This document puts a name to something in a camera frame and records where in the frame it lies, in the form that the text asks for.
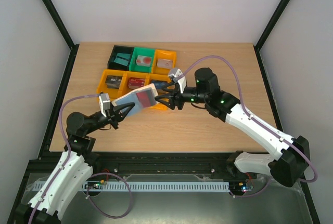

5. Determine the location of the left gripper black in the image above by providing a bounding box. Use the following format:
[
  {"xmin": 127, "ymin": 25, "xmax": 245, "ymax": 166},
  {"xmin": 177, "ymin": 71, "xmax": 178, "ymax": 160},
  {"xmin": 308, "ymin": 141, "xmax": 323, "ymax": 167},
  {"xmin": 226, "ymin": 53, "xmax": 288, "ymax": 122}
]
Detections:
[{"xmin": 85, "ymin": 100, "xmax": 135, "ymax": 135}]

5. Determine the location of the yellow bin front right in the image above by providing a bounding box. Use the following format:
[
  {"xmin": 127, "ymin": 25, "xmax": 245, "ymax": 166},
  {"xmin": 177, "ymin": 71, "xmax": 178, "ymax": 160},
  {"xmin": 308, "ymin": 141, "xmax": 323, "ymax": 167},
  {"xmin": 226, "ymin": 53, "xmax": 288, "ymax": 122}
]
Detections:
[{"xmin": 145, "ymin": 73, "xmax": 171, "ymax": 110}]

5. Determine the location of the blue card stack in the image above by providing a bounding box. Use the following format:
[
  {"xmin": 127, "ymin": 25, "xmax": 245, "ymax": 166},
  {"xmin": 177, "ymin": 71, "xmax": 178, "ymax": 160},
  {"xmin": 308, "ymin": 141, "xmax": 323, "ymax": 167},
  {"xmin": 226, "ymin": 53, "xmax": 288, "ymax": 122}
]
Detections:
[{"xmin": 150, "ymin": 80, "xmax": 168, "ymax": 90}]

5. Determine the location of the white red card stack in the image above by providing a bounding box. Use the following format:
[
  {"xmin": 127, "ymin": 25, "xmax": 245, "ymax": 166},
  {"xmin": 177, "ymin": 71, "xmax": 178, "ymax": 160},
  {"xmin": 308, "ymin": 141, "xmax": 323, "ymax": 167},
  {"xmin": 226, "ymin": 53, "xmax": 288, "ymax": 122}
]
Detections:
[{"xmin": 136, "ymin": 55, "xmax": 152, "ymax": 67}]

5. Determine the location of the green storage bin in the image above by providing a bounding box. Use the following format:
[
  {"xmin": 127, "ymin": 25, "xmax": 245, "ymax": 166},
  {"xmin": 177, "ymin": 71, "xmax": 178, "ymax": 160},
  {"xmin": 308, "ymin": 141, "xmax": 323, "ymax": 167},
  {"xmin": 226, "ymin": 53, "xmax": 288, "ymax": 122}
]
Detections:
[{"xmin": 129, "ymin": 47, "xmax": 155, "ymax": 73}]

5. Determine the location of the yellow bin front left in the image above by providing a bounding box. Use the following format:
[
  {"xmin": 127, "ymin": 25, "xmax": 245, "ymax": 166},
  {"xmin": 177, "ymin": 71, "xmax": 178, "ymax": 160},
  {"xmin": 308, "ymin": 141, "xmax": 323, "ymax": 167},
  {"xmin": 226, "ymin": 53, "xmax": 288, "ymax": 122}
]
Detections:
[{"xmin": 96, "ymin": 69, "xmax": 125, "ymax": 100}]

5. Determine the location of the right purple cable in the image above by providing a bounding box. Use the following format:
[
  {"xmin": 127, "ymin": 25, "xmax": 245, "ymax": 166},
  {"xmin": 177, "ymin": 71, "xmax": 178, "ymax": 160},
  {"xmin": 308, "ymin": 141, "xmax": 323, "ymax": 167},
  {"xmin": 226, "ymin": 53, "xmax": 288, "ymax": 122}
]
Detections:
[{"xmin": 179, "ymin": 55, "xmax": 319, "ymax": 183}]

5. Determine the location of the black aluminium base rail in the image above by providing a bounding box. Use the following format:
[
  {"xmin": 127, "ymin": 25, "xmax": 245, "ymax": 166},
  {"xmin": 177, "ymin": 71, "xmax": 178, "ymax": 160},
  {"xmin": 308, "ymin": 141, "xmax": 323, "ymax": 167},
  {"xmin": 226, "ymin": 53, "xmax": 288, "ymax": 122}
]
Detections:
[{"xmin": 25, "ymin": 152, "xmax": 271, "ymax": 180}]

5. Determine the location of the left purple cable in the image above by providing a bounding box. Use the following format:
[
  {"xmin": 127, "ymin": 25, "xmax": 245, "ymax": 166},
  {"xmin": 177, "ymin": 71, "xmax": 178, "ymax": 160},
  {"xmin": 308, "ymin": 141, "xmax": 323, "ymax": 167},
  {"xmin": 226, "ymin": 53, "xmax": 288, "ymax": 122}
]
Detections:
[{"xmin": 27, "ymin": 93, "xmax": 102, "ymax": 224}]

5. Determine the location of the yellow bin front middle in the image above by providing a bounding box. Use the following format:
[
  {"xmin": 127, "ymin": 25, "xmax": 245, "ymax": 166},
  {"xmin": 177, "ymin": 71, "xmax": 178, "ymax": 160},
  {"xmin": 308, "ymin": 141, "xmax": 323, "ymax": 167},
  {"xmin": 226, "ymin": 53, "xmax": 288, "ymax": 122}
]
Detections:
[{"xmin": 118, "ymin": 71, "xmax": 148, "ymax": 97}]

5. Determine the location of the black storage bin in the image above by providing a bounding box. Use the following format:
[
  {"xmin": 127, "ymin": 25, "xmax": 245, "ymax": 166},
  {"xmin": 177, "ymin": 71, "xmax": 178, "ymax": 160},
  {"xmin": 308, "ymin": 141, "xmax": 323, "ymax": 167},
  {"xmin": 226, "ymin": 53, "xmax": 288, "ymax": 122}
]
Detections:
[{"xmin": 107, "ymin": 45, "xmax": 134, "ymax": 71}]

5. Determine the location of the red VIP credit card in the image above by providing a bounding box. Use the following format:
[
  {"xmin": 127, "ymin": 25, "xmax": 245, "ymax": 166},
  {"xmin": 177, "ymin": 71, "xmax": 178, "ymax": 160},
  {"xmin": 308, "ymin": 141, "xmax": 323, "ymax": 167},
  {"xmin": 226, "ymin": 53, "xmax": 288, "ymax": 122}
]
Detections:
[{"xmin": 136, "ymin": 90, "xmax": 156, "ymax": 108}]

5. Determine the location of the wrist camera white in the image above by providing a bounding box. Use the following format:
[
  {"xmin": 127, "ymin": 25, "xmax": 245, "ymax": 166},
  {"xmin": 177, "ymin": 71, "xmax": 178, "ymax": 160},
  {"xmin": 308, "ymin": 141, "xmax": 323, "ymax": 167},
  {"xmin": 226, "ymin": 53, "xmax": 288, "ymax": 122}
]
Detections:
[
  {"xmin": 168, "ymin": 68, "xmax": 187, "ymax": 94},
  {"xmin": 98, "ymin": 93, "xmax": 111, "ymax": 117}
]

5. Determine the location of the black frame post left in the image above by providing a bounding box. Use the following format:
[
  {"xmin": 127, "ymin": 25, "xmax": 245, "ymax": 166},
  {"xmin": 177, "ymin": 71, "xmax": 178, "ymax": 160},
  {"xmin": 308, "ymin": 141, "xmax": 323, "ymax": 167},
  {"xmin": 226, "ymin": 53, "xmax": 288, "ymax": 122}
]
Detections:
[{"xmin": 27, "ymin": 0, "xmax": 79, "ymax": 50}]

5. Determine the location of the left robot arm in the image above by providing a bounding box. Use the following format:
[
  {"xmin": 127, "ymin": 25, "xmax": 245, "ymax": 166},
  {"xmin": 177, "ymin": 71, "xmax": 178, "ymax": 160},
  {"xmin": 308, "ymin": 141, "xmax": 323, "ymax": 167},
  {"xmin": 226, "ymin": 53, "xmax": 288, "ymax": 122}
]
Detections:
[{"xmin": 15, "ymin": 102, "xmax": 135, "ymax": 223}]

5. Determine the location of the black frame post right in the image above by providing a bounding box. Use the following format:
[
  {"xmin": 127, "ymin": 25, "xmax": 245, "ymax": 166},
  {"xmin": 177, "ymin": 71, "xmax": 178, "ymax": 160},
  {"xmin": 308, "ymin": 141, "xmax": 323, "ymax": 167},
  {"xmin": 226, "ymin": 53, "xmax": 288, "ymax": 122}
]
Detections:
[{"xmin": 254, "ymin": 0, "xmax": 306, "ymax": 50}]

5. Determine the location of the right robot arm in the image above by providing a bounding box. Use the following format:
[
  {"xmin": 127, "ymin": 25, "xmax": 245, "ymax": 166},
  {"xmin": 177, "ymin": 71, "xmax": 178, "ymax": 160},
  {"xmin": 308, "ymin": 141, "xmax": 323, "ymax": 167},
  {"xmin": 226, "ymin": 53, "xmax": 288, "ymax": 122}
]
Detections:
[{"xmin": 155, "ymin": 68, "xmax": 310, "ymax": 187}]

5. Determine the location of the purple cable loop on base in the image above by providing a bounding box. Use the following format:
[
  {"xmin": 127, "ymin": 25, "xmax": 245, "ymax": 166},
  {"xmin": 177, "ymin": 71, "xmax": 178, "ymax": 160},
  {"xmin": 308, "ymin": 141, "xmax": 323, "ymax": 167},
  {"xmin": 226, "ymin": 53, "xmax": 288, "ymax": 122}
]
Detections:
[{"xmin": 84, "ymin": 170, "xmax": 133, "ymax": 218}]

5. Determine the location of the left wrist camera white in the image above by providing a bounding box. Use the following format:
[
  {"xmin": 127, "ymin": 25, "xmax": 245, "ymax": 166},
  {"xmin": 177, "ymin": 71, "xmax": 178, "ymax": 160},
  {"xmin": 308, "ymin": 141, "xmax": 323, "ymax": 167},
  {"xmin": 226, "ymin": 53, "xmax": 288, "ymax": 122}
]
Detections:
[{"xmin": 98, "ymin": 93, "xmax": 111, "ymax": 117}]

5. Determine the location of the black frame post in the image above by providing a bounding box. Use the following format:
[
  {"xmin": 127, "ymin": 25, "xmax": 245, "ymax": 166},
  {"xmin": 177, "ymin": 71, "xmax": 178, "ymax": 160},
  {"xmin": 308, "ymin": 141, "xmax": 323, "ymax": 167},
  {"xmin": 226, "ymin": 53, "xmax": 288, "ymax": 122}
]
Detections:
[
  {"xmin": 27, "ymin": 0, "xmax": 79, "ymax": 50},
  {"xmin": 254, "ymin": 0, "xmax": 306, "ymax": 50}
]

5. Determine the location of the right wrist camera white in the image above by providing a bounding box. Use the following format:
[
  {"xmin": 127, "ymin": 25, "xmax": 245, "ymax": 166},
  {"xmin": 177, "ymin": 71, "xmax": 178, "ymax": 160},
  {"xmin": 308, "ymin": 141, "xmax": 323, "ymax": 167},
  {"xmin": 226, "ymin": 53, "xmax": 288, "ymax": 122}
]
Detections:
[{"xmin": 168, "ymin": 68, "xmax": 187, "ymax": 94}]

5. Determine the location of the black card stack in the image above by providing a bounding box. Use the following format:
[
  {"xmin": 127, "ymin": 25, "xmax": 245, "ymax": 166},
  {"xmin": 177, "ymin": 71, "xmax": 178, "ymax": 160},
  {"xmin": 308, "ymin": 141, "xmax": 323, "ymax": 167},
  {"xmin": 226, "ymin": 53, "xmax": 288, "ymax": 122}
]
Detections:
[{"xmin": 105, "ymin": 75, "xmax": 122, "ymax": 89}]

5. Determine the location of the white pink card stack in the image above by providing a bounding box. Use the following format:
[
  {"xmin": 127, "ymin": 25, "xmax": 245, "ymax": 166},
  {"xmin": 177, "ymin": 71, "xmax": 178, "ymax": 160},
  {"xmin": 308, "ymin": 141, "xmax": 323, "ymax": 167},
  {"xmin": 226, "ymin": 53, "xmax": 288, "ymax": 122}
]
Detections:
[{"xmin": 157, "ymin": 59, "xmax": 173, "ymax": 70}]

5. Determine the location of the white slotted cable duct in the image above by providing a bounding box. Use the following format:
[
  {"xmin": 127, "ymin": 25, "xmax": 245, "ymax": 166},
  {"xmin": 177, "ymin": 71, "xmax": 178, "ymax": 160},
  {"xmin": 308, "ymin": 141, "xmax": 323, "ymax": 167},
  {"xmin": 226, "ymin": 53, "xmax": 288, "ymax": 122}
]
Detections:
[{"xmin": 32, "ymin": 179, "xmax": 230, "ymax": 192}]

